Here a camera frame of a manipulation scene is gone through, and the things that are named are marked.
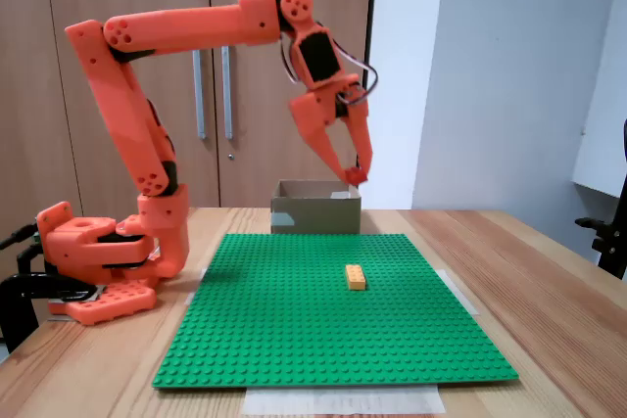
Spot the brown cardboard box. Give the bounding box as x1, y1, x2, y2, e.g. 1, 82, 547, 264
269, 178, 363, 236

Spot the yellow lego block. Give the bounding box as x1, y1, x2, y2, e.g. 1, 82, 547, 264
344, 263, 369, 292

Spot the green lego baseplate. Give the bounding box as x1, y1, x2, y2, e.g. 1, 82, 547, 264
151, 232, 520, 390

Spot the long masking tape strip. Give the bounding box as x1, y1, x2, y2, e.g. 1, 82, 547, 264
243, 384, 447, 417

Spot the black chair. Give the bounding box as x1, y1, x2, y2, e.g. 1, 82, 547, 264
575, 117, 627, 282

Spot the brown wooden cabinet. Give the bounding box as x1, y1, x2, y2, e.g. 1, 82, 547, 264
0, 0, 378, 211

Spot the black table clamp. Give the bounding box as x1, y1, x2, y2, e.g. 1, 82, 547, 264
0, 241, 105, 355

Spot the wrist motor cable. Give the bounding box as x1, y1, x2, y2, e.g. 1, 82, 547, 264
279, 35, 308, 92

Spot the gripper motor cable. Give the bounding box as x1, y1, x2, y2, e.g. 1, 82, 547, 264
337, 43, 380, 107

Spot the silver cabinet handle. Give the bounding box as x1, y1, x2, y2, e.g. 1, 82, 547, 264
192, 48, 208, 141
220, 45, 235, 141

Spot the black power cable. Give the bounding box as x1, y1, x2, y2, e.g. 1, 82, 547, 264
0, 222, 41, 251

